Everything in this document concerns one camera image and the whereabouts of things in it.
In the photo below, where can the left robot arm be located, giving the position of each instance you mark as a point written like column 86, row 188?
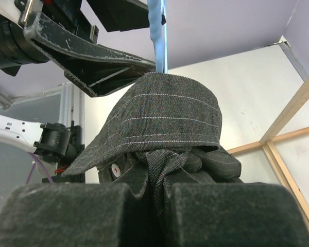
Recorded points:
column 52, row 146

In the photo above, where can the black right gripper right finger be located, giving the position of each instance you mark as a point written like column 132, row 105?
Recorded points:
column 234, row 215

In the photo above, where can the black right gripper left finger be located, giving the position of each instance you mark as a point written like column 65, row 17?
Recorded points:
column 68, row 215

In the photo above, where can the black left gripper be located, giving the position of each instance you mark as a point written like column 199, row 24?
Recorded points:
column 58, row 31

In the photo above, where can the blue wire hanger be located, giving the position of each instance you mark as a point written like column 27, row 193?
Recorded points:
column 158, row 33

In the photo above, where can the wooden clothes rack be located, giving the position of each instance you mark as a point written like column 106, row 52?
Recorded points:
column 272, row 137

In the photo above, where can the dark pinstriped shirt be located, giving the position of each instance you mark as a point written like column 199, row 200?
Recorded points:
column 172, row 126

